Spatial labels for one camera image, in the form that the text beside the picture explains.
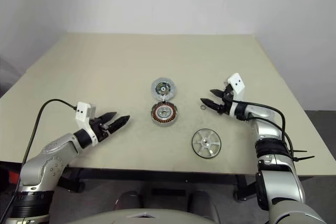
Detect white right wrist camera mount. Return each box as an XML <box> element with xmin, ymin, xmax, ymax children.
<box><xmin>226</xmin><ymin>72</ymin><xmax>247</xmax><ymax>118</ymax></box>

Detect dark rounded shape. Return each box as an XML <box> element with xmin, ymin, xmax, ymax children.
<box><xmin>189</xmin><ymin>190</ymin><xmax>220</xmax><ymax>221</ymax></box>
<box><xmin>114</xmin><ymin>190</ymin><xmax>144</xmax><ymax>216</ymax></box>

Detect silver spoked rotor wheel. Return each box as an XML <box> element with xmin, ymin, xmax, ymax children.
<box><xmin>192</xmin><ymin>128</ymin><xmax>223</xmax><ymax>159</ymax></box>

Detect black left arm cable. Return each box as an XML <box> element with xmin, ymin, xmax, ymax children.
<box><xmin>5</xmin><ymin>99</ymin><xmax>77</xmax><ymax>209</ymax></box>

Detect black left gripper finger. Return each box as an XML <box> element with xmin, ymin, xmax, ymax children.
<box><xmin>109</xmin><ymin>115</ymin><xmax>131</xmax><ymax>134</ymax></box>
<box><xmin>100</xmin><ymin>112</ymin><xmax>118</xmax><ymax>125</ymax></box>

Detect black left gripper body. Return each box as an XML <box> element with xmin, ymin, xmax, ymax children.
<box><xmin>90</xmin><ymin>115</ymin><xmax>117</xmax><ymax>144</ymax></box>

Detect black zip ties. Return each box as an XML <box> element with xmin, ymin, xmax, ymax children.
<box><xmin>290</xmin><ymin>150</ymin><xmax>315</xmax><ymax>161</ymax></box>

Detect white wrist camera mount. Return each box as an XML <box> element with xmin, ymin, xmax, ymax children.
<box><xmin>75</xmin><ymin>101</ymin><xmax>100</xmax><ymax>146</ymax></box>
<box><xmin>226</xmin><ymin>72</ymin><xmax>247</xmax><ymax>118</ymax></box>

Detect black table frame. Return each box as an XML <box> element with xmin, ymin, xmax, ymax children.
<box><xmin>59</xmin><ymin>167</ymin><xmax>310</xmax><ymax>204</ymax></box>

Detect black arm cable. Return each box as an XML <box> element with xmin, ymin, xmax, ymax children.
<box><xmin>230</xmin><ymin>100</ymin><xmax>295</xmax><ymax>158</ymax></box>
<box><xmin>5</xmin><ymin>99</ymin><xmax>77</xmax><ymax>209</ymax></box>

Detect motor stator with copper windings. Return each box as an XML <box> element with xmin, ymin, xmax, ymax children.
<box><xmin>150</xmin><ymin>102</ymin><xmax>179</xmax><ymax>128</ymax></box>

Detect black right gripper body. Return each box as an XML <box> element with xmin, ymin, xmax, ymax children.
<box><xmin>218</xmin><ymin>82</ymin><xmax>235</xmax><ymax>116</ymax></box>

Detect silver motor cover with circuit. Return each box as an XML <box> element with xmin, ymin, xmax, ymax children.
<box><xmin>151</xmin><ymin>76</ymin><xmax>178</xmax><ymax>101</ymax></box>

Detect silver robot torso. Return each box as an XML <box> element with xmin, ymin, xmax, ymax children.
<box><xmin>64</xmin><ymin>209</ymin><xmax>213</xmax><ymax>224</ymax></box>

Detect red and black object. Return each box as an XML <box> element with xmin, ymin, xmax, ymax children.
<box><xmin>6</xmin><ymin>170</ymin><xmax>22</xmax><ymax>185</ymax></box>

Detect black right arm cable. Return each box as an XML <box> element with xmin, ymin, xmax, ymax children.
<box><xmin>230</xmin><ymin>100</ymin><xmax>295</xmax><ymax>158</ymax></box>

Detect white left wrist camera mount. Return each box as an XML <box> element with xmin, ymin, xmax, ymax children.
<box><xmin>75</xmin><ymin>101</ymin><xmax>100</xmax><ymax>146</ymax></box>

